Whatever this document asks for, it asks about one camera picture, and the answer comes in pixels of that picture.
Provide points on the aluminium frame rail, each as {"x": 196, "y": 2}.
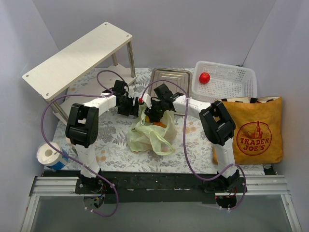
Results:
{"x": 65, "y": 186}

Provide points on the white plastic perforated basket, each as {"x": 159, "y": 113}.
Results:
{"x": 227, "y": 81}

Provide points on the red toy apple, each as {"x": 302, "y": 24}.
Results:
{"x": 204, "y": 78}

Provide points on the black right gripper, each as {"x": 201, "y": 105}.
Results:
{"x": 152, "y": 114}

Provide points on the stainless steel tray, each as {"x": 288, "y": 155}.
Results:
{"x": 180, "y": 77}

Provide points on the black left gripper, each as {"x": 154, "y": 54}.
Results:
{"x": 134, "y": 106}

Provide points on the long orange toy bread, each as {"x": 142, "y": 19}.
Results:
{"x": 147, "y": 119}

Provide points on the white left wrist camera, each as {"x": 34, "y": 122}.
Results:
{"x": 131, "y": 91}

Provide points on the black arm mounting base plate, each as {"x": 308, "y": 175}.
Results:
{"x": 136, "y": 187}

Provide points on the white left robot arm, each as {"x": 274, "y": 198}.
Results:
{"x": 82, "y": 125}

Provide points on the mustard yellow tote bag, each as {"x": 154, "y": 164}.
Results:
{"x": 257, "y": 137}

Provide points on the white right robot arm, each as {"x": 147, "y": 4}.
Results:
{"x": 216, "y": 122}

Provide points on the white wooden two-tier shelf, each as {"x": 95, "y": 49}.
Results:
{"x": 69, "y": 65}

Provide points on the light green plastic grocery bag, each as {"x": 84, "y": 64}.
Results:
{"x": 143, "y": 136}

